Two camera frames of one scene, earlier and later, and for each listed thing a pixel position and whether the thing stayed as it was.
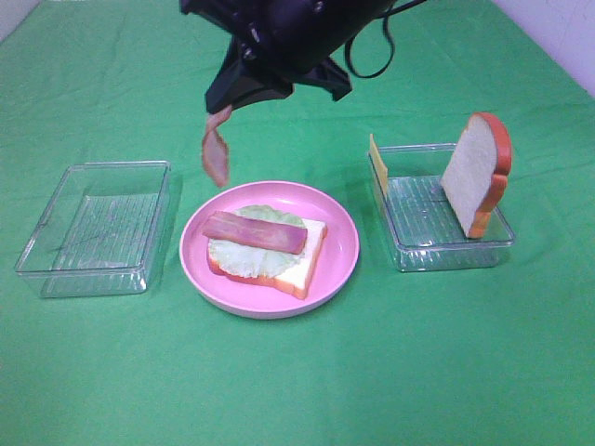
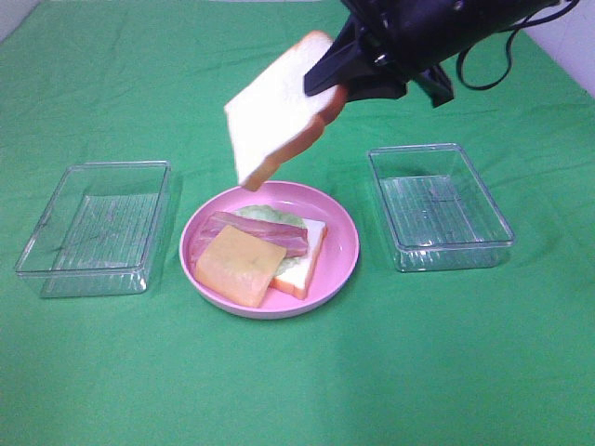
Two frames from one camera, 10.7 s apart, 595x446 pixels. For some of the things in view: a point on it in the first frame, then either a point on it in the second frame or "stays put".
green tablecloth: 451,357 stays put
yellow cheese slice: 379,163 → 239,266
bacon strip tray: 215,150 → 203,232
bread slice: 477,174 → 273,115
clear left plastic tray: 100,231 stays put
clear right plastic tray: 421,226 stays put
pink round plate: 329,277 stays put
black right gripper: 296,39 → 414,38
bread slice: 296,281 stays put
